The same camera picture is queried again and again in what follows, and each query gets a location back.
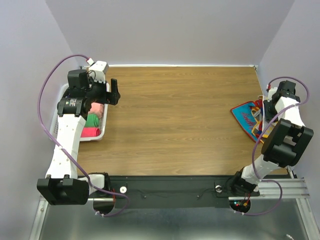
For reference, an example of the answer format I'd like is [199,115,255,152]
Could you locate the aluminium frame rail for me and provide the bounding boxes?
[258,168,311,200]

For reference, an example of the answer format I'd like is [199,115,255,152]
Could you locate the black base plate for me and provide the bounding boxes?
[106,175,259,209]

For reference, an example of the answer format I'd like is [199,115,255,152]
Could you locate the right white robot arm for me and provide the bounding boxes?
[230,76,314,195]

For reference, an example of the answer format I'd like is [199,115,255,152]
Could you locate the green rolled towel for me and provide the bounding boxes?
[84,113,100,128]

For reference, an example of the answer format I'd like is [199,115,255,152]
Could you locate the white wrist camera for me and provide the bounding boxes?
[86,58,109,83]
[266,84,278,102]

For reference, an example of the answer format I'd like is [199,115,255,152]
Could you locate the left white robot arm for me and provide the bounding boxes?
[36,68,121,206]

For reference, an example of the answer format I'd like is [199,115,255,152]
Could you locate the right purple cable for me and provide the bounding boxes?
[233,76,311,216]

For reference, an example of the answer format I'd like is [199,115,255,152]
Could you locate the hot pink rolled towel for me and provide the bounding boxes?
[80,127,101,138]

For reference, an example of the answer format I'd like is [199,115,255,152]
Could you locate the light pink rolled towel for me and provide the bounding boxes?
[88,102,104,119]

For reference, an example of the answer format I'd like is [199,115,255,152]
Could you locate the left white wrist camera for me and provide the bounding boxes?
[86,58,109,83]

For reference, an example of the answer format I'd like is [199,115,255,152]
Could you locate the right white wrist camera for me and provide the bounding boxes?
[266,84,278,102]

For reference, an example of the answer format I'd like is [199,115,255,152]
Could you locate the teal red-trimmed towel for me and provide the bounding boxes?
[230,99,263,142]

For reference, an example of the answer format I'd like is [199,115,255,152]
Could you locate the white plastic basket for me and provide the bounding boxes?
[49,83,108,142]

